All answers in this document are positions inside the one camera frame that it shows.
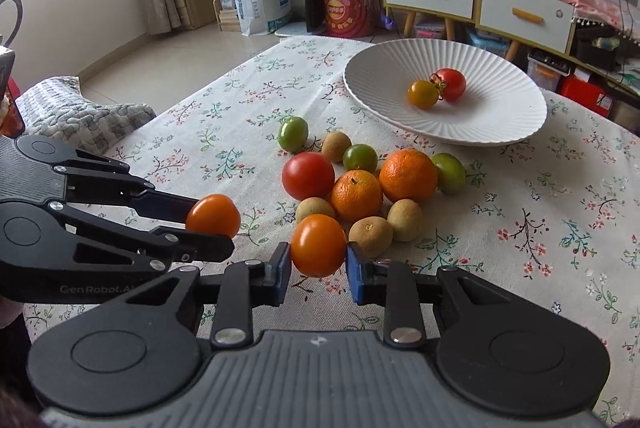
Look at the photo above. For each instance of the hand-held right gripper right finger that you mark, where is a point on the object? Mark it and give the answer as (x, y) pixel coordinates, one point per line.
(356, 278)

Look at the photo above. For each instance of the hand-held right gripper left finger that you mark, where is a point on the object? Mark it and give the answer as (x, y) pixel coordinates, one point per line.
(282, 275)

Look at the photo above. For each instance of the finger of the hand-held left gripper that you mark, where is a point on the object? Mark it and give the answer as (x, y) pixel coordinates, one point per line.
(170, 205)
(205, 248)

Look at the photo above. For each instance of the orange cherry tomato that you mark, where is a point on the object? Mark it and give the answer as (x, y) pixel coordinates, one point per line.
(318, 245)
(213, 215)

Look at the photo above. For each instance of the tan longan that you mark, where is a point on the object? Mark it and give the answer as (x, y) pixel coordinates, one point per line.
(314, 209)
(336, 146)
(404, 219)
(370, 236)

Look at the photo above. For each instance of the large red tomato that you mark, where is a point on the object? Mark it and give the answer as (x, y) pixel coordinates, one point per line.
(308, 175)

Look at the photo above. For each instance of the green tomato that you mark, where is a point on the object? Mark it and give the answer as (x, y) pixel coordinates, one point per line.
(450, 173)
(359, 158)
(293, 134)

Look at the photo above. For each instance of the white ribbed plate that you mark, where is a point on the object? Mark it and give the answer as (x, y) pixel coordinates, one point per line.
(390, 73)

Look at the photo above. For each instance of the grey quilted cushion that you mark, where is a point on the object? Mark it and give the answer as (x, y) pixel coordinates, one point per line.
(80, 113)

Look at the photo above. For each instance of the small orange mandarin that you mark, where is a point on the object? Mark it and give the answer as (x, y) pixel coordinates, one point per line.
(356, 195)

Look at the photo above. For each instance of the large orange mandarin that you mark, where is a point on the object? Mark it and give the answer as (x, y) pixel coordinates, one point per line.
(407, 175)

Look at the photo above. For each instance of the black curved bar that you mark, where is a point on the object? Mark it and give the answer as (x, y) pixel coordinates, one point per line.
(19, 15)

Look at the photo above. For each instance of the yellow cherry tomato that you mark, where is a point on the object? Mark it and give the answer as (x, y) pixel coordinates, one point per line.
(422, 94)

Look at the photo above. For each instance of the white flat disc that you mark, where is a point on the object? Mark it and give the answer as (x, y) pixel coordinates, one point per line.
(290, 29)

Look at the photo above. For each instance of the white paper bag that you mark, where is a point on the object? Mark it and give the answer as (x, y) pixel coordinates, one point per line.
(260, 8)

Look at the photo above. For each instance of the red tomato with stem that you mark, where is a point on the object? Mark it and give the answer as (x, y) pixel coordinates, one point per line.
(452, 83)

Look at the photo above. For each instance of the clear storage box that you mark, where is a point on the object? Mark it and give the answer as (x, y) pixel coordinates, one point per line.
(430, 29)

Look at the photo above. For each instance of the red bucket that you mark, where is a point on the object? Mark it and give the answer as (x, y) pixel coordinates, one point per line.
(347, 8)

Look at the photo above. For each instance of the blue lidded storage box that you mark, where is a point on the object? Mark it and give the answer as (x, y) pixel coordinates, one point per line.
(487, 43)

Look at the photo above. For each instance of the black lidded storage box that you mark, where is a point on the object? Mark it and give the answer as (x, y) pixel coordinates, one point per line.
(550, 68)

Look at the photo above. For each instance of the red box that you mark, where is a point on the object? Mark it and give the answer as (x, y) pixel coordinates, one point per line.
(585, 95)

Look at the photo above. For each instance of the black bag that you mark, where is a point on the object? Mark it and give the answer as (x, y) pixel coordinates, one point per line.
(595, 50)

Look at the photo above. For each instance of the pink cloth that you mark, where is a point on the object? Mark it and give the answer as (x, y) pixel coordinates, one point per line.
(595, 5)

